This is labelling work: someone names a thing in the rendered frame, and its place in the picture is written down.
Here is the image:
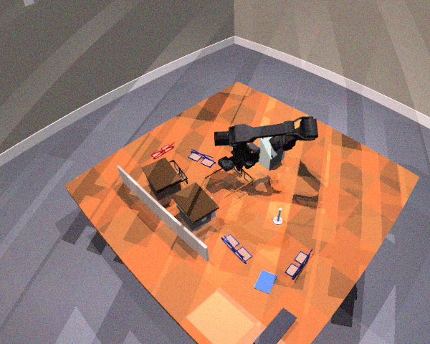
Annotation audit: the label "blue flat square tile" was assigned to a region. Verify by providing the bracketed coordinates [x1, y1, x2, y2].
[254, 270, 277, 294]

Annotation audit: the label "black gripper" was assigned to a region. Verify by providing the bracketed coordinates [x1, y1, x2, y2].
[218, 142, 260, 172]

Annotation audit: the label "red glasses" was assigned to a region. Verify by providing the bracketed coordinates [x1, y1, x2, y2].
[151, 142, 175, 160]

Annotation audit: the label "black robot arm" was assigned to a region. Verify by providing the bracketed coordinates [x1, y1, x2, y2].
[214, 116, 318, 169]

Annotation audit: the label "white flat panel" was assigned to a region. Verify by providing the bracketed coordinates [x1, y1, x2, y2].
[117, 165, 209, 262]

